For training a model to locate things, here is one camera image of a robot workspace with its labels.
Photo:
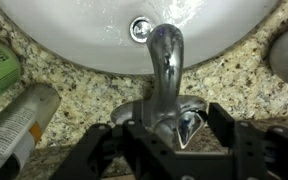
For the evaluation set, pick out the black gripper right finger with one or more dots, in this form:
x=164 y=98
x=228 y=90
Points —
x=257 y=150

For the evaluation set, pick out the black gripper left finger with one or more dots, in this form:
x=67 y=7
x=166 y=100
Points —
x=124 y=156

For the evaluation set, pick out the chrome sink faucet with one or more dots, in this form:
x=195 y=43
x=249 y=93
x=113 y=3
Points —
x=165 y=86

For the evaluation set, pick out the clear bottle yellow cap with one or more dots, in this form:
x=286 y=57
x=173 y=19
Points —
x=14 y=130

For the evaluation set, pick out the white oval sink basin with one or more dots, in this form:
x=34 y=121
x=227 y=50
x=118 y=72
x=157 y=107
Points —
x=117 y=33

